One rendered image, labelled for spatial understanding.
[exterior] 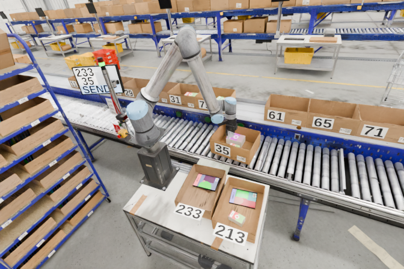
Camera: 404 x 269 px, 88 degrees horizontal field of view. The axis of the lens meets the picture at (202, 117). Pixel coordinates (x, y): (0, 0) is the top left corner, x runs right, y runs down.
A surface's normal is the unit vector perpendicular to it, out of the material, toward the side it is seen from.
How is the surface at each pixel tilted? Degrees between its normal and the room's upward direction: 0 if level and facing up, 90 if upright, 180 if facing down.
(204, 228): 0
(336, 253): 0
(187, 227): 0
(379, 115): 89
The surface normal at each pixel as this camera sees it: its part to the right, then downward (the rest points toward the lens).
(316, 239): -0.10, -0.83
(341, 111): -0.45, 0.51
